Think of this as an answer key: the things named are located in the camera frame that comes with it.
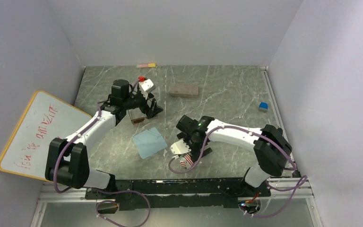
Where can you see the left blue cleaning cloth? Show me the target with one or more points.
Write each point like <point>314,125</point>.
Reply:
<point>149,142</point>

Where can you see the pink yellow marker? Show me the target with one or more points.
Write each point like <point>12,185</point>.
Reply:
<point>147,65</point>

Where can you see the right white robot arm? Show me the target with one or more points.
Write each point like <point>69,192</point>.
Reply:
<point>271,149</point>

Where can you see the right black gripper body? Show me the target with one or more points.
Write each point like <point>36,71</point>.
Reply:
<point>194,145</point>

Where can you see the brown glasses case green lining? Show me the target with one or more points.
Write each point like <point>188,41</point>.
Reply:
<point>184,90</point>

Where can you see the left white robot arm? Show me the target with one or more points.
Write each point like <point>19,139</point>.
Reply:
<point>68,161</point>

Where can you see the brown tinted sunglasses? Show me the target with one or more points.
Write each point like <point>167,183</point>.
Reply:
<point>138,116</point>

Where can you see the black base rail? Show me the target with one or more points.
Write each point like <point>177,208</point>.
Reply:
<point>207,192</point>

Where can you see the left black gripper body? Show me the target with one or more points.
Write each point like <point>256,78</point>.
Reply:
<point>139,100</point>

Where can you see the yellow framed whiteboard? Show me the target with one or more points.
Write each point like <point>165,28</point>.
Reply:
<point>45,118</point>

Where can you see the blue whiteboard eraser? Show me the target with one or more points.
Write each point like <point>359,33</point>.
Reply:
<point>263,107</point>

